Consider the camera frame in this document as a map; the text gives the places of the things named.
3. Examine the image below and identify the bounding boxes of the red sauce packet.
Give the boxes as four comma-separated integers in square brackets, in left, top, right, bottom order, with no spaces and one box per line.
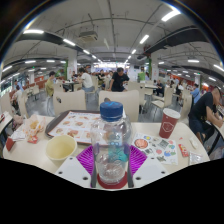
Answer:
[178,143,190,158]

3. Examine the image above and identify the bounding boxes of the neighbouring cream table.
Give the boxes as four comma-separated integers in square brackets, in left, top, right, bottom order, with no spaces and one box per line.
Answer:
[0,111,14,148]

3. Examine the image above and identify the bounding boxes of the brown tray with paper liner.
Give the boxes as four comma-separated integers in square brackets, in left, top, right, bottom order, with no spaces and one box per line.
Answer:
[44,109,101,145]

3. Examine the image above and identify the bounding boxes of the ceiling strip lights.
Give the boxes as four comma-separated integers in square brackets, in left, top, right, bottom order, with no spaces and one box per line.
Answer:
[1,8,224,83]

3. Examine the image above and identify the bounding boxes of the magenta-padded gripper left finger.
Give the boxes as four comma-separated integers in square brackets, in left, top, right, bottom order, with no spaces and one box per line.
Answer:
[54,144,98,189]

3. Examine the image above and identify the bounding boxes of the clear plastic food bag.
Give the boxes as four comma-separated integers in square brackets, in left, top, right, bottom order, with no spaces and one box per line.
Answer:
[22,114,47,143]

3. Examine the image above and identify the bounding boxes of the colourful printed leaflet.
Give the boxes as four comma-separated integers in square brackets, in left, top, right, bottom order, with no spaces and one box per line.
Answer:
[132,132,179,166]

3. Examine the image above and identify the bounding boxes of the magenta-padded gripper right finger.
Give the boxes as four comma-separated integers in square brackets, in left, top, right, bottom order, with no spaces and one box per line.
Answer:
[125,144,167,189]

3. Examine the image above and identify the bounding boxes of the person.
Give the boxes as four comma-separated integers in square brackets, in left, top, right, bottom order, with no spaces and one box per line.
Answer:
[154,79,165,98]
[45,70,57,98]
[108,67,130,93]
[77,67,95,93]
[188,85,224,134]
[189,83,201,101]
[11,84,23,113]

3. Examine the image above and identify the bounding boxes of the ceiling air unit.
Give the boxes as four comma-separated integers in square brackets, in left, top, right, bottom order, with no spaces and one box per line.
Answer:
[79,30,99,43]

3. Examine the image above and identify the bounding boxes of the clear blue-capped water bottle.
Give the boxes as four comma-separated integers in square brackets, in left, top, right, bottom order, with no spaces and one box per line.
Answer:
[89,100,134,186]

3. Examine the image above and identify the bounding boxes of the cream paper cup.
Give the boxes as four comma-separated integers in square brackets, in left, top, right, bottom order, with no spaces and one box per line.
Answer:
[45,134,78,163]

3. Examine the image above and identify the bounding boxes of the cream dining chair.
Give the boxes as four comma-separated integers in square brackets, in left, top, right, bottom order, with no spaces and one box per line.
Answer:
[98,89,140,123]
[53,89,88,116]

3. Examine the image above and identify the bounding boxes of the red paper cup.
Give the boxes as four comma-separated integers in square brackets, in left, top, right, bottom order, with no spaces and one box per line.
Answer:
[158,107,181,140]

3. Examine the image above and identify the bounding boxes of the red box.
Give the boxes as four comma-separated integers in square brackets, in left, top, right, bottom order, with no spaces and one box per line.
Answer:
[4,136,17,152]

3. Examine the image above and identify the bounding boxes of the clear plastic packet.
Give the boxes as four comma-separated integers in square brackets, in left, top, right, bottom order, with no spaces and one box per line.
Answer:
[188,151,204,165]

